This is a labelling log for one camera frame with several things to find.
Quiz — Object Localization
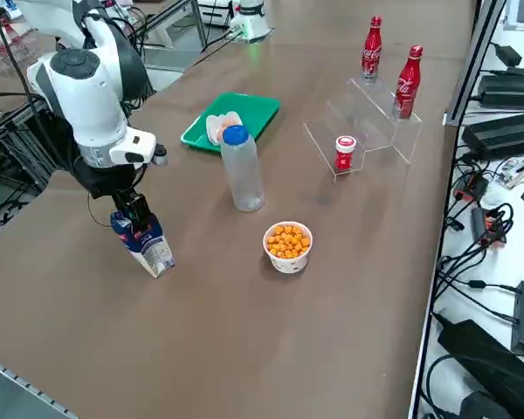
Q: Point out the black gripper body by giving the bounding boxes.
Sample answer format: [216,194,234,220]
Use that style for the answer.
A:
[72,156,152,200]

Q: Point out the blue and white milk carton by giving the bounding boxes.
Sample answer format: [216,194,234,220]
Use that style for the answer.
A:
[109,209,176,279]

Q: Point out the white egg carton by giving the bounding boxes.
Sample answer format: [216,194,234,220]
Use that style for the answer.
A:
[204,111,245,145]

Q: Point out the clear acrylic stepped display stand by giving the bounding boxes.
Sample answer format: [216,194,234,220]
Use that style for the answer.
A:
[302,76,424,183]

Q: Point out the clear plastic bottle blue cap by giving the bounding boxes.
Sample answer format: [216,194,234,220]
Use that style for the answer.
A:
[219,124,266,214]

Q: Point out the green plastic tray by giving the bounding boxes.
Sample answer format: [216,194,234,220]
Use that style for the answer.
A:
[179,91,282,154]

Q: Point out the white cup of orange popcorn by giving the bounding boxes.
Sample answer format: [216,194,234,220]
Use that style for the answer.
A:
[262,221,314,275]

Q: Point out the small red jar white lid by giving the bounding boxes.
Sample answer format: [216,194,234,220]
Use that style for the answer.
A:
[334,134,358,171]

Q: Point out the red cola bottle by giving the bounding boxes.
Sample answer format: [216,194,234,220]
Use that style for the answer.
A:
[391,45,424,121]
[360,16,383,84]

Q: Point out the black and orange plug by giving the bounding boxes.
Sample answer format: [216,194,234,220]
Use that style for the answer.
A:
[469,207,507,245]

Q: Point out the small black power adapter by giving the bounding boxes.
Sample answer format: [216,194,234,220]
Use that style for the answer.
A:
[493,43,523,66]

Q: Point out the aluminium table edge rail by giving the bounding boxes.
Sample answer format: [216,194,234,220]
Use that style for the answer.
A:
[0,355,78,419]

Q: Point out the aluminium frame post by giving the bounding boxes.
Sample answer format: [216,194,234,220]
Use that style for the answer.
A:
[443,0,507,127]

